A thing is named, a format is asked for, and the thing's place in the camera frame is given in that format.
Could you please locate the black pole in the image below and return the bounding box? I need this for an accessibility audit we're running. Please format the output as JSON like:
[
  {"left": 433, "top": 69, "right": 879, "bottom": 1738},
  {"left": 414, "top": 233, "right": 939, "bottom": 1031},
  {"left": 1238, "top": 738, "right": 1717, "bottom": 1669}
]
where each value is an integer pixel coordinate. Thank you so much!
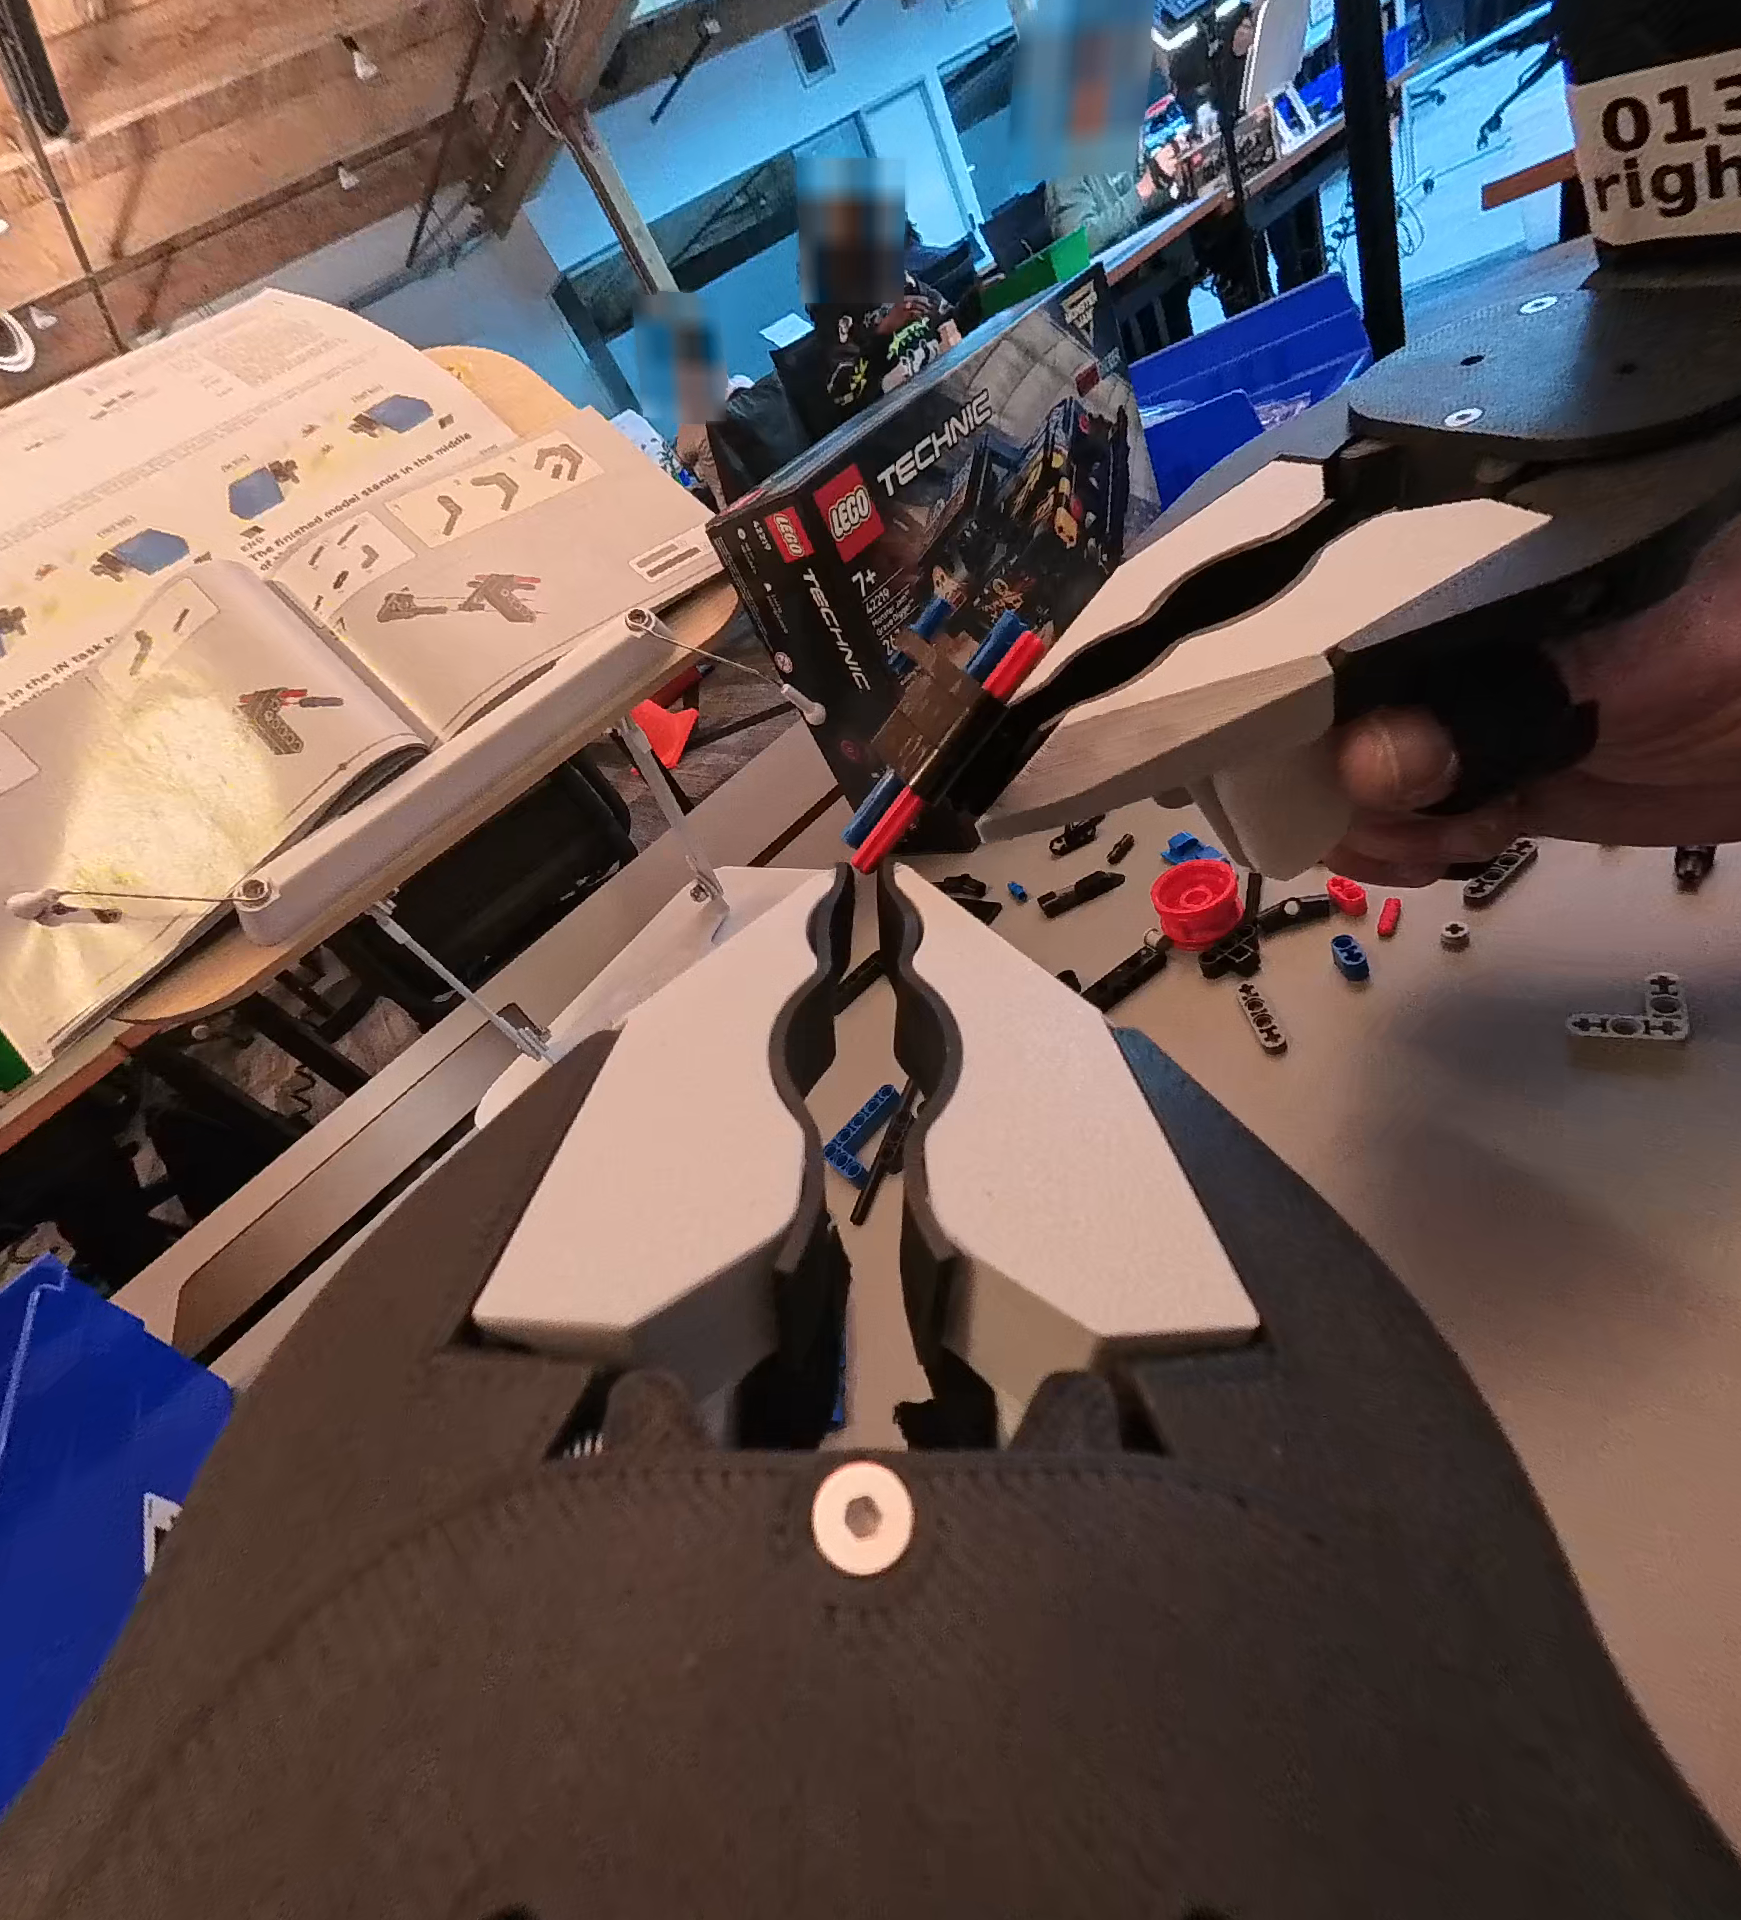
[{"left": 1335, "top": 0, "right": 1408, "bottom": 354}]

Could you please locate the black toy set box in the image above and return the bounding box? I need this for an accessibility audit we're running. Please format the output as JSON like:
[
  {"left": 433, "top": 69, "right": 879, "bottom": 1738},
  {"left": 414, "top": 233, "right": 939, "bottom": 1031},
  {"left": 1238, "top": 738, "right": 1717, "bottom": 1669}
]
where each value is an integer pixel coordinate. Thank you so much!
[{"left": 708, "top": 266, "right": 1165, "bottom": 820}]

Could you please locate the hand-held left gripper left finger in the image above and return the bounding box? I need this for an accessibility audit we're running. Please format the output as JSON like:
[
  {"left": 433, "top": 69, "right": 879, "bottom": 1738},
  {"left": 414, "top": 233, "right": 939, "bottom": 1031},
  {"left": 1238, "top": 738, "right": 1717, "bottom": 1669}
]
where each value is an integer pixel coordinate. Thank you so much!
[{"left": 474, "top": 869, "right": 858, "bottom": 1444}]

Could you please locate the white book stand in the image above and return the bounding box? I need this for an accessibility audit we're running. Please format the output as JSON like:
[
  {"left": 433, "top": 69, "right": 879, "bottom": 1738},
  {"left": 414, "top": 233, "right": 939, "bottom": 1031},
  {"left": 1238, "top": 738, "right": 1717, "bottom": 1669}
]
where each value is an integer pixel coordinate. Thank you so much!
[{"left": 8, "top": 343, "right": 849, "bottom": 1143}]

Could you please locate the plain blue storage bin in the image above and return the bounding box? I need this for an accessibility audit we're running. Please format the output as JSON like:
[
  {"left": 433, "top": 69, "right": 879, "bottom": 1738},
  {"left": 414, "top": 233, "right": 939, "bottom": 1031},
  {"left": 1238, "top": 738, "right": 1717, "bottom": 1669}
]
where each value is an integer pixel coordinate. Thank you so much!
[{"left": 1128, "top": 272, "right": 1374, "bottom": 512}]

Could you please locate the long black axle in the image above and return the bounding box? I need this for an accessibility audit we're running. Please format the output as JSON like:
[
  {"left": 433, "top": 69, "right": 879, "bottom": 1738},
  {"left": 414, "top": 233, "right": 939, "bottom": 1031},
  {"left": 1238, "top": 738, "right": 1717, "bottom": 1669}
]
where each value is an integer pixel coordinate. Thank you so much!
[{"left": 854, "top": 1102, "right": 919, "bottom": 1225}]

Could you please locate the grey thin L-shaped beam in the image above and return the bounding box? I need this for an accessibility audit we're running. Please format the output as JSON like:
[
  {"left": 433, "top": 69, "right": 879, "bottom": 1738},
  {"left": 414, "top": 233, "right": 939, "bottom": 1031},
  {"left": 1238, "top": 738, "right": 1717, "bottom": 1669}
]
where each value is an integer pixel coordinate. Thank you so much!
[{"left": 1567, "top": 972, "right": 1691, "bottom": 1042}]

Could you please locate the person's right hand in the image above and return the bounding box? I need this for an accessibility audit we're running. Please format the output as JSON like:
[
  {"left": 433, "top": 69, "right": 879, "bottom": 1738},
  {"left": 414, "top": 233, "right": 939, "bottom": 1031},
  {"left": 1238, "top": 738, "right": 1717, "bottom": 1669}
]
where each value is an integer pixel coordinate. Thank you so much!
[{"left": 1335, "top": 495, "right": 1741, "bottom": 891}]

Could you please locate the open instruction booklet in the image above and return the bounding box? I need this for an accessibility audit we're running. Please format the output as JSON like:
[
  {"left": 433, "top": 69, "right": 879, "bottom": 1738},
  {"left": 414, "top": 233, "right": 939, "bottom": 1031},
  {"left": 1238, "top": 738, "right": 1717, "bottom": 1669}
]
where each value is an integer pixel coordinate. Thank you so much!
[{"left": 0, "top": 288, "right": 722, "bottom": 1060}]

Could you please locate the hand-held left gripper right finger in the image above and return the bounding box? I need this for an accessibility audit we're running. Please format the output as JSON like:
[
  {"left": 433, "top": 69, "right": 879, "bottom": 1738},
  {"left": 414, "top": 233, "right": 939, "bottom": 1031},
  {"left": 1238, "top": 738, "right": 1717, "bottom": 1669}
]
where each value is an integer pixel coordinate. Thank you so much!
[{"left": 877, "top": 867, "right": 1260, "bottom": 1444}]

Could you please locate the black bag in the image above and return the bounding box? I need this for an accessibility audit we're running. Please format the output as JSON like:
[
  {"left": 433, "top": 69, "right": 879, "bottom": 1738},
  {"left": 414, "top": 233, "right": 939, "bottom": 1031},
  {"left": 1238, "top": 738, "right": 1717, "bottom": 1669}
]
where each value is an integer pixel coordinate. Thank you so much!
[{"left": 382, "top": 752, "right": 642, "bottom": 985}]

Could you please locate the black beam assembly with pins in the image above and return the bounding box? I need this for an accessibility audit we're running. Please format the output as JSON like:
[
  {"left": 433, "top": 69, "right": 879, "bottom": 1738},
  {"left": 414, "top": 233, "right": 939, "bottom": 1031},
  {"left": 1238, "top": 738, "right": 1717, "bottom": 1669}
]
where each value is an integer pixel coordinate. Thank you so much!
[{"left": 843, "top": 631, "right": 1052, "bottom": 875}]

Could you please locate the blue storage bin with tag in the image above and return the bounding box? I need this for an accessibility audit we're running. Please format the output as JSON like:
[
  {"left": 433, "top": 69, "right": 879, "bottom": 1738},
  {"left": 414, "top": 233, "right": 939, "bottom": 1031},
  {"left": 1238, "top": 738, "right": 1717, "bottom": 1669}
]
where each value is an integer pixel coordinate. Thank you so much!
[{"left": 0, "top": 1257, "right": 236, "bottom": 1876}]

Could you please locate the grey desk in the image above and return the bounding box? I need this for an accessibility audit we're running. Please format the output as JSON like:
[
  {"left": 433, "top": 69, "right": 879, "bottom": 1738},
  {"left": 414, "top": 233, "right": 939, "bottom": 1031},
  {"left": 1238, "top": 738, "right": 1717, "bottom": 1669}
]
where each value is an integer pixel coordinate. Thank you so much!
[{"left": 121, "top": 721, "right": 1741, "bottom": 1920}]

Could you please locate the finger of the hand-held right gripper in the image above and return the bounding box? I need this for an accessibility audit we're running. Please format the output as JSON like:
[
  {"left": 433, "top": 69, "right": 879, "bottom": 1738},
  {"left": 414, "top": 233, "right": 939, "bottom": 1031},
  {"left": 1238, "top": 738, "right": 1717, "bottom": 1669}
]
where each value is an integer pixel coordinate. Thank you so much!
[
  {"left": 980, "top": 502, "right": 1553, "bottom": 841},
  {"left": 1016, "top": 455, "right": 1338, "bottom": 709}
]

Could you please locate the large red wheel rim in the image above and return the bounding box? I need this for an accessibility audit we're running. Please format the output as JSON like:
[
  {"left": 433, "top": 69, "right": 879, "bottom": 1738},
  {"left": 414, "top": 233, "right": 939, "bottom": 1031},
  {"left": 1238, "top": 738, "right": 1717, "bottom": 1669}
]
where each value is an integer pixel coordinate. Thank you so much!
[{"left": 1153, "top": 859, "right": 1244, "bottom": 950}]

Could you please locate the green bin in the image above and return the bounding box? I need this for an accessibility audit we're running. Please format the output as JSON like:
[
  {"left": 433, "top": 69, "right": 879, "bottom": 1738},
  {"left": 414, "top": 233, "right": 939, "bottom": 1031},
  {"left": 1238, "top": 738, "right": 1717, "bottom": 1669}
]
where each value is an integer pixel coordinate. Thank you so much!
[{"left": 980, "top": 225, "right": 1099, "bottom": 321}]

